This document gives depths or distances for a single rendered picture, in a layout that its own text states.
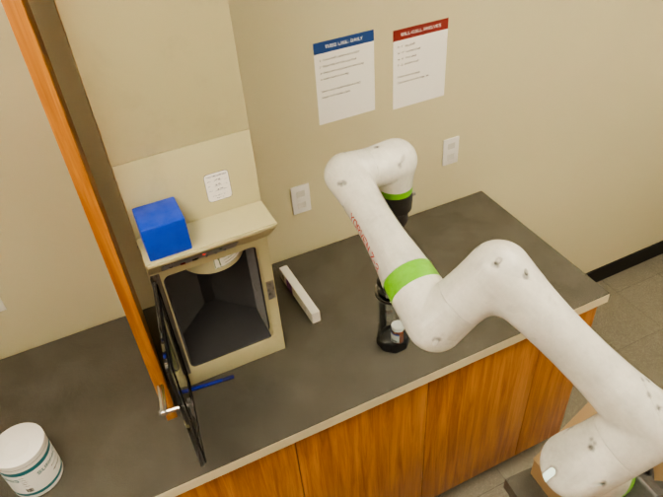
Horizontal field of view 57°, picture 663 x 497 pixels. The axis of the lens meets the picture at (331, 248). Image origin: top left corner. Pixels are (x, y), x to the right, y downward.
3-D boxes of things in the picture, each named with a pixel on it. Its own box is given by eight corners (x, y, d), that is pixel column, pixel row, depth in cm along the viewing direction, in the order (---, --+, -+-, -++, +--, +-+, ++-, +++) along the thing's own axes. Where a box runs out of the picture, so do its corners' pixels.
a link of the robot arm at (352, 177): (426, 280, 135) (436, 251, 126) (380, 297, 132) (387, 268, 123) (357, 169, 154) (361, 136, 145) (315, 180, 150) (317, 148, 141)
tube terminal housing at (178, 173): (166, 332, 199) (93, 120, 150) (258, 299, 208) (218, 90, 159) (185, 388, 181) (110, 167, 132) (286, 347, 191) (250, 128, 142)
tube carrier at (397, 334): (369, 333, 191) (367, 284, 178) (399, 321, 195) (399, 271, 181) (387, 357, 184) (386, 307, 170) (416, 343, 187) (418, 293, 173)
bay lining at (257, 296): (171, 314, 195) (142, 227, 172) (247, 287, 202) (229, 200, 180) (190, 367, 177) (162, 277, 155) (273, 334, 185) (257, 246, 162)
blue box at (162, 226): (141, 239, 145) (130, 208, 139) (182, 226, 147) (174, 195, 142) (150, 262, 137) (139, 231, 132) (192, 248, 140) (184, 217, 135)
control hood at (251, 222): (145, 270, 151) (134, 239, 145) (266, 230, 161) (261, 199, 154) (156, 298, 143) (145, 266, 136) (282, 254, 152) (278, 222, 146)
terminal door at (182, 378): (188, 379, 177) (154, 278, 151) (204, 468, 154) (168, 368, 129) (185, 380, 177) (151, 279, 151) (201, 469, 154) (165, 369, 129)
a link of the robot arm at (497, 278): (714, 452, 106) (498, 237, 106) (635, 494, 113) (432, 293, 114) (698, 411, 118) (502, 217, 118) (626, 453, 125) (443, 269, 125)
